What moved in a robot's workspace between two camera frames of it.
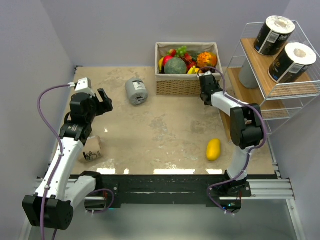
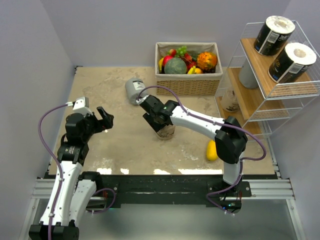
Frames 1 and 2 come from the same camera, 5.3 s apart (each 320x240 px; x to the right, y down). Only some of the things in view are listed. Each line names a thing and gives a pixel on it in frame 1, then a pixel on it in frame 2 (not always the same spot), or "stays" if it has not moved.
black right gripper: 217,85 -> 156,126
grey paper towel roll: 136,91 stays
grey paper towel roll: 246,76 stays
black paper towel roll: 274,35 stays
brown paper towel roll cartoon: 92,149 -> 167,132
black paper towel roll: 292,64 stays
